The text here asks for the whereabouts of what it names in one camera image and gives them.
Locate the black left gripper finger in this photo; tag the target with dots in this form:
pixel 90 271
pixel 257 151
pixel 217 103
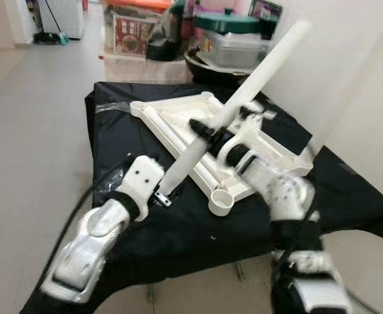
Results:
pixel 166 196

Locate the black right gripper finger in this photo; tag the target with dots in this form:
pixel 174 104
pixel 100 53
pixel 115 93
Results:
pixel 202 128

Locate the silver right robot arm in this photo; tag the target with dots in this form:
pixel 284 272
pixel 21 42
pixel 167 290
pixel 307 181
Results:
pixel 286 193

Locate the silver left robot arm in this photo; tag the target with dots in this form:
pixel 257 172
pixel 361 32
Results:
pixel 93 235

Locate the white plastic table top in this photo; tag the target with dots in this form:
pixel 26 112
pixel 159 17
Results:
pixel 191 111

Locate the black tablecloth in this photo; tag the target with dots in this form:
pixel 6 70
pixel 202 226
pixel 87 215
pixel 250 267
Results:
pixel 178 242

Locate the black wok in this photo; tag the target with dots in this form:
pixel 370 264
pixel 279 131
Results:
pixel 204 72

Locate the clear plastic container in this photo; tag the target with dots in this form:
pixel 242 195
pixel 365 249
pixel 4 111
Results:
pixel 234 51

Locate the beige cloth covered bench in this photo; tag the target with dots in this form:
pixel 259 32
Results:
pixel 139 70

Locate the clear tape strip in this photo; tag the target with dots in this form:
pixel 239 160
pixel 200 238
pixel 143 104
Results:
pixel 112 106

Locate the black plastic bag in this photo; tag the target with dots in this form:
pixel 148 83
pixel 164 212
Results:
pixel 168 42

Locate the green pot lid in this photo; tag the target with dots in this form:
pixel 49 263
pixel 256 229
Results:
pixel 227 23

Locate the orange lid storage box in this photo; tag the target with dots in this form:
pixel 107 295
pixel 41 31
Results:
pixel 132 36

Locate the dark printed carton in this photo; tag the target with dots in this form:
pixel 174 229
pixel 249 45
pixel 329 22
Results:
pixel 266 10

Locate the white appliance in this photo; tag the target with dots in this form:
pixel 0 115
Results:
pixel 63 16

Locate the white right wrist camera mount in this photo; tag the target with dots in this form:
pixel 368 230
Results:
pixel 260 124

